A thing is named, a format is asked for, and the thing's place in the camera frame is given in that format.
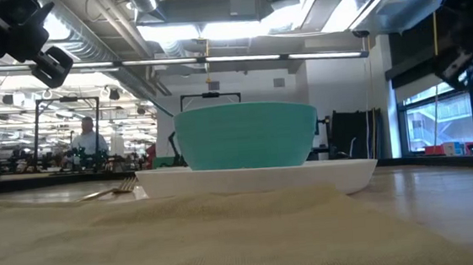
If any yellow hanging cord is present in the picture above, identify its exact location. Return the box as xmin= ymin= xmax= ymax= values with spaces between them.
xmin=422 ymin=0 xmax=451 ymax=148

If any teal bowl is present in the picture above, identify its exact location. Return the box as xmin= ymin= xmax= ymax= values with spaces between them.
xmin=172 ymin=95 xmax=323 ymax=176

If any white plate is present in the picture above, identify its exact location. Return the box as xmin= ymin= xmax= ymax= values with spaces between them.
xmin=135 ymin=150 xmax=381 ymax=212

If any black aluminium table frame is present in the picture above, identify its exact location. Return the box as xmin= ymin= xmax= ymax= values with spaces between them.
xmin=0 ymin=138 xmax=473 ymax=208

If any black gantry frame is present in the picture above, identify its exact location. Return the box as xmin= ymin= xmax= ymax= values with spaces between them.
xmin=30 ymin=95 xmax=105 ymax=175

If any gold metal fork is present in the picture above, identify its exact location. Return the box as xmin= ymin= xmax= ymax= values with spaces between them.
xmin=74 ymin=176 xmax=140 ymax=203

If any person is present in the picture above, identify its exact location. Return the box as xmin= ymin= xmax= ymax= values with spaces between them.
xmin=68 ymin=115 xmax=111 ymax=170

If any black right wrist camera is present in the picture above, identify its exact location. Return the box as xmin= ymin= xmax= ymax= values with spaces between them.
xmin=430 ymin=44 xmax=473 ymax=93

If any tan cloth napkin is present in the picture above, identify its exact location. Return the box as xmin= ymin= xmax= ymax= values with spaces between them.
xmin=0 ymin=156 xmax=473 ymax=265

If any long ceiling light bar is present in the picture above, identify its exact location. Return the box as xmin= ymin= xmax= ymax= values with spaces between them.
xmin=0 ymin=35 xmax=370 ymax=88

